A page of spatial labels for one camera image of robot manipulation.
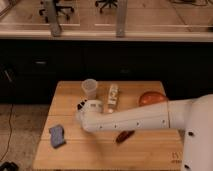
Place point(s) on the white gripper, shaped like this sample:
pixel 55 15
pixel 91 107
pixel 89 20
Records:
pixel 86 106

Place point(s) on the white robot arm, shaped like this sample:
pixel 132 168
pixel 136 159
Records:
pixel 194 116

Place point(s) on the clear plastic cup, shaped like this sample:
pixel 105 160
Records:
pixel 89 87

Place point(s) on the dark red chili pepper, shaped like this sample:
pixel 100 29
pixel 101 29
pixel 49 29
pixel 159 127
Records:
pixel 124 136

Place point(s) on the left office chair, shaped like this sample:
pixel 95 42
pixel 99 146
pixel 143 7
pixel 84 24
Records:
pixel 58 9

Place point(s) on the office chair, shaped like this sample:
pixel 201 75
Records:
pixel 58 9
pixel 105 3

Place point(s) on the black object floor corner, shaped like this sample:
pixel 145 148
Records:
pixel 9 166

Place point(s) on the right office chair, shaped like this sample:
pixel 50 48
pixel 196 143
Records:
pixel 105 3

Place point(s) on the left metal post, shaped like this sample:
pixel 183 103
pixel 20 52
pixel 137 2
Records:
pixel 52 18

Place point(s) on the metal post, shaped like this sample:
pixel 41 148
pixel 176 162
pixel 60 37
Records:
pixel 121 18
pixel 52 18

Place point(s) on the right metal post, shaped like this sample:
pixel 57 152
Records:
pixel 121 18

